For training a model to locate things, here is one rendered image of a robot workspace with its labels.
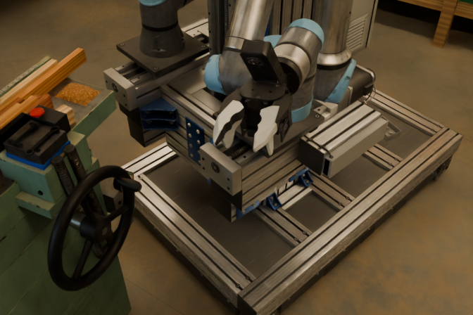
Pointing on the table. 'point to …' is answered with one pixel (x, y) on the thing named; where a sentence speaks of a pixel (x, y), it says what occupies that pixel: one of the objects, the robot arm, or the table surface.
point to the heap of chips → (78, 93)
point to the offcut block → (67, 113)
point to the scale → (17, 79)
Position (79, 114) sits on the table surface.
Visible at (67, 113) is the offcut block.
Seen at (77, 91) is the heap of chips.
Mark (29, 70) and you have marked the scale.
